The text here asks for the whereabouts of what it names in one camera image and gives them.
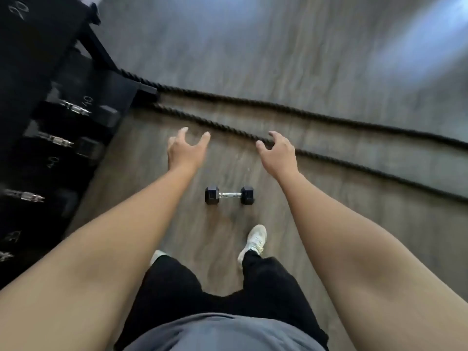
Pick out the person's right hand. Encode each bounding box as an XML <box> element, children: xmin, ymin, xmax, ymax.
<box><xmin>255</xmin><ymin>130</ymin><xmax>299</xmax><ymax>180</ymax></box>

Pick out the person's left hand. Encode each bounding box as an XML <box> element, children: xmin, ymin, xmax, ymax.
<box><xmin>167</xmin><ymin>127</ymin><xmax>211</xmax><ymax>173</ymax></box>

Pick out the person's right forearm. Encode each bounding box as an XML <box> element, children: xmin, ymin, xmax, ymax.
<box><xmin>271</xmin><ymin>171</ymin><xmax>468</xmax><ymax>351</ymax></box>

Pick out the person's left forearm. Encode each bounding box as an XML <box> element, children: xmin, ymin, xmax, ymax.
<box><xmin>0</xmin><ymin>165</ymin><xmax>200</xmax><ymax>351</ymax></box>

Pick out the small black hex dumbbell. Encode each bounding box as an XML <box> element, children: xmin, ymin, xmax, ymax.
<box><xmin>205</xmin><ymin>185</ymin><xmax>255</xmax><ymax>206</ymax></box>

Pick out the person's right white shoe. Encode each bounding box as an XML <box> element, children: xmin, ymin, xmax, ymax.
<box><xmin>237</xmin><ymin>224</ymin><xmax>268</xmax><ymax>272</ymax></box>

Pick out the person's white shoe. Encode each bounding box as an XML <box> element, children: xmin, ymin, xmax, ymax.
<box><xmin>237</xmin><ymin>224</ymin><xmax>268</xmax><ymax>272</ymax></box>
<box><xmin>149</xmin><ymin>250</ymin><xmax>169</xmax><ymax>268</ymax></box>

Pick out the black dumbbell rack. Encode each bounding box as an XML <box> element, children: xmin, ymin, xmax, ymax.
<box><xmin>0</xmin><ymin>0</ymin><xmax>158</xmax><ymax>289</ymax></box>

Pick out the person's left white shoe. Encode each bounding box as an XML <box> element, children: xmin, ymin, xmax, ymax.
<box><xmin>149</xmin><ymin>250</ymin><xmax>169</xmax><ymax>268</ymax></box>

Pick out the person's grey shirt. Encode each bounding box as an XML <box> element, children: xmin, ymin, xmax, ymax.
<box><xmin>133</xmin><ymin>313</ymin><xmax>327</xmax><ymax>351</ymax></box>

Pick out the black battle rope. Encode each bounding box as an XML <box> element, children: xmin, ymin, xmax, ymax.
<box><xmin>117</xmin><ymin>67</ymin><xmax>468</xmax><ymax>204</ymax></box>

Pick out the black hex dumbbell chrome handle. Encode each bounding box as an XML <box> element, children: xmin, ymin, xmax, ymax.
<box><xmin>25</xmin><ymin>124</ymin><xmax>104</xmax><ymax>158</ymax></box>
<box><xmin>0</xmin><ymin>183</ymin><xmax>79</xmax><ymax>218</ymax></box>
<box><xmin>0</xmin><ymin>230</ymin><xmax>23</xmax><ymax>268</ymax></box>
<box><xmin>43</xmin><ymin>94</ymin><xmax>122</xmax><ymax>129</ymax></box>

